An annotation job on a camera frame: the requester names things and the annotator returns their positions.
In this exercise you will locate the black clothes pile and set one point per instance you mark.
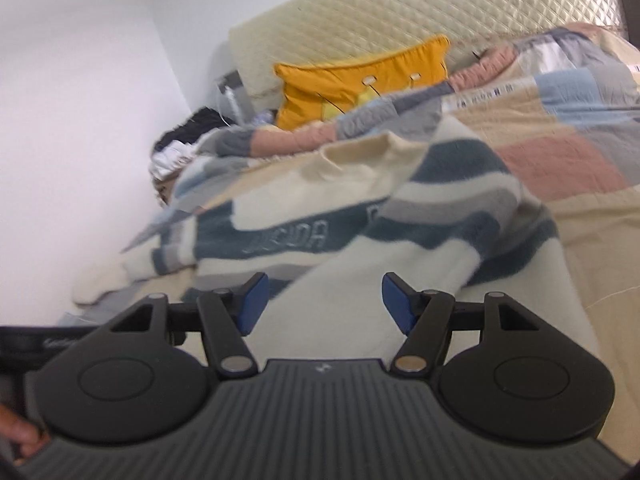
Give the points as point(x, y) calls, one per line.
point(200, 122)

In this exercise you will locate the cream quilted headboard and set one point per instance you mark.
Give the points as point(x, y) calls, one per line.
point(400, 5)

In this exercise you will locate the person's left hand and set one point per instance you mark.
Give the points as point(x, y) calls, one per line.
point(15, 430)

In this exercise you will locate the grey bedside shelf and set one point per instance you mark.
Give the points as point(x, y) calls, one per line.
point(236, 80)

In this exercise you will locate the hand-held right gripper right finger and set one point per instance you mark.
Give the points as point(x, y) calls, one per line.
point(397, 305)

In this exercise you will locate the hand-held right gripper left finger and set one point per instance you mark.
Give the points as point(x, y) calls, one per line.
point(252, 305)

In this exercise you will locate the white crumpled cloth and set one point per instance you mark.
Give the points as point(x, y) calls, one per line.
point(170, 160)

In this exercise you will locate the yellow pillow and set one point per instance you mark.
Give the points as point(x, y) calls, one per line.
point(325, 90)

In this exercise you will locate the patchwork quilt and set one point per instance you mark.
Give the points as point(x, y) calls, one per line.
point(550, 160)

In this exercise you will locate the brown patterned cloth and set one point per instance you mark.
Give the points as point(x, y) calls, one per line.
point(164, 191)

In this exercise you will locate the fluffy striped cream sweater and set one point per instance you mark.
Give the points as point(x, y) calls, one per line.
point(310, 200)

